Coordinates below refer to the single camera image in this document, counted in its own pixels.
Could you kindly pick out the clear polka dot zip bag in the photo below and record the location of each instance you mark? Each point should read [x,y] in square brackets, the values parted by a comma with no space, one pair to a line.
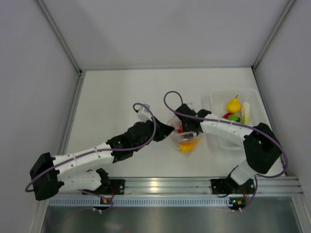
[178,138]

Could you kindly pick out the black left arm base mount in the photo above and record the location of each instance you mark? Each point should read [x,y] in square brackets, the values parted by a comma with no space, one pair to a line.
[109,187]

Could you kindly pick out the yellow toy pepper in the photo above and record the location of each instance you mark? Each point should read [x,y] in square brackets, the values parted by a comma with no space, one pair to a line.
[187,147]

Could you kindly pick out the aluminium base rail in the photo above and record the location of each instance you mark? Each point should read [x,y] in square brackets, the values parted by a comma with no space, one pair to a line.
[280,186]

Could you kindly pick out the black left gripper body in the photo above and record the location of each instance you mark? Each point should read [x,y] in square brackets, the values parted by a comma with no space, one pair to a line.
[151,125]

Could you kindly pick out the aluminium frame post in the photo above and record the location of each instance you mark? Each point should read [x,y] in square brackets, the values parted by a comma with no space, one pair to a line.
[59,36]

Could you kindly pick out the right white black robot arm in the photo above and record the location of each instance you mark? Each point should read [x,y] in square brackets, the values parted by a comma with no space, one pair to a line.
[260,146]

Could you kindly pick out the red toy chili pepper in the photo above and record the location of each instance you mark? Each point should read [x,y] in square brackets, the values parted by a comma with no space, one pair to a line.
[227,115]

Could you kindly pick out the slotted white cable duct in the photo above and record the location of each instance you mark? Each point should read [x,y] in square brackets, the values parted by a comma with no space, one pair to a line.
[122,201]

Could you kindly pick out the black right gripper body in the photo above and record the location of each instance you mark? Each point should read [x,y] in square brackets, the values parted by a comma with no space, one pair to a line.
[187,129]

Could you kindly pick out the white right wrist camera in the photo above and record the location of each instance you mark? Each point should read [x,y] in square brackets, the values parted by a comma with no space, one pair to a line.
[190,105]

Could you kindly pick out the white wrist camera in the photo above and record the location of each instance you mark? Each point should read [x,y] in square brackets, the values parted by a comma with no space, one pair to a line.
[143,114]
[190,105]

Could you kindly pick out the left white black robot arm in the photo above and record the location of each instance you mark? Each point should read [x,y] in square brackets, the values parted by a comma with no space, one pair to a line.
[84,170]

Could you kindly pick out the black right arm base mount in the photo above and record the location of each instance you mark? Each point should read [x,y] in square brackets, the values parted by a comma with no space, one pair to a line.
[224,187]

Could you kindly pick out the yellow toy pear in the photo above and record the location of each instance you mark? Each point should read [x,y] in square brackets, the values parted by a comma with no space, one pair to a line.
[234,105]

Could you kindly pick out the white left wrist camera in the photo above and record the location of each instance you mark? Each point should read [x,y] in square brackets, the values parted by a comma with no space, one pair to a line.
[143,114]

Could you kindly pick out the green toy pepper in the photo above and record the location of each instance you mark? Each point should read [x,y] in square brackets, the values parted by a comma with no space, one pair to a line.
[235,118]

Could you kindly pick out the white plastic basket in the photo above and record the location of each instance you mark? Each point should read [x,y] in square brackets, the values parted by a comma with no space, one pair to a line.
[216,102]

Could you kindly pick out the pale green toy celery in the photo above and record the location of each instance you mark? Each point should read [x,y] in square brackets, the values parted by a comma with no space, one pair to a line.
[246,113]

